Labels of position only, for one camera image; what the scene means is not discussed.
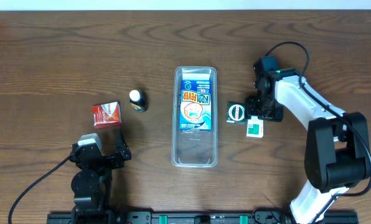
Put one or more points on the dark green round-logo box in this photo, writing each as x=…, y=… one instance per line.
x=236, y=113

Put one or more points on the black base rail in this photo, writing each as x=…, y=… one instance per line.
x=255, y=217

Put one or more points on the white green medicine box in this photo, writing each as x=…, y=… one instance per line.
x=255, y=127

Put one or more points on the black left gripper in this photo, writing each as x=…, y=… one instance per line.
x=109, y=159

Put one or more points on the dark Woods syrup bottle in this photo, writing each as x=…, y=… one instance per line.
x=138, y=101

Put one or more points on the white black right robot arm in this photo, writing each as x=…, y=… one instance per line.
x=337, y=159

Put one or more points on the blue Kool Fever box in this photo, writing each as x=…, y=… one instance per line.
x=195, y=108

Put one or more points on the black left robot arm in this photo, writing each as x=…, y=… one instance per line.
x=92, y=185

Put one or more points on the red Panadol box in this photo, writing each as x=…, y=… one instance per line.
x=107, y=115

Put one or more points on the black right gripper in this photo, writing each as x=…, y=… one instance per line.
x=263, y=112

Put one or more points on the clear plastic container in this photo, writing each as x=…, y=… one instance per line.
x=197, y=148

